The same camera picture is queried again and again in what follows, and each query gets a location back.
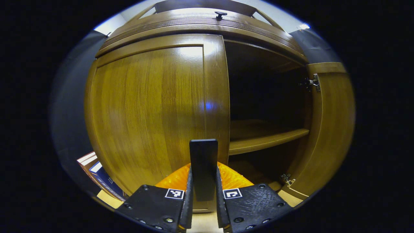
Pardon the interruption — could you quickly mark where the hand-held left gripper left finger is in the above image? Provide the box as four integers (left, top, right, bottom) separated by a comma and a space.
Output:
116, 139, 204, 233

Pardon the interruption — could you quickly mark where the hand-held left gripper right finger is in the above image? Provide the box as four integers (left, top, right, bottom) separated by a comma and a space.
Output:
204, 139, 293, 233

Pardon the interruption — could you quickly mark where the wooden double-door shoe cabinet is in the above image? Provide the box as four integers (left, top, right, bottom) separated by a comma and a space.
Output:
85, 0, 356, 214

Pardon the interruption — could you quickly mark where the wooden cabinet door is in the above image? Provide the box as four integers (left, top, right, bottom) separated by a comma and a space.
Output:
281, 62, 356, 199
85, 34, 231, 212

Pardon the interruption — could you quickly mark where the stack of books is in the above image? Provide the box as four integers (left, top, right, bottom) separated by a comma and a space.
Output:
77, 151, 128, 201

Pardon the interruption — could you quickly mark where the wooden drawer with black knob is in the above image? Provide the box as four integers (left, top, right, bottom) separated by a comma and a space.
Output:
95, 8, 308, 63

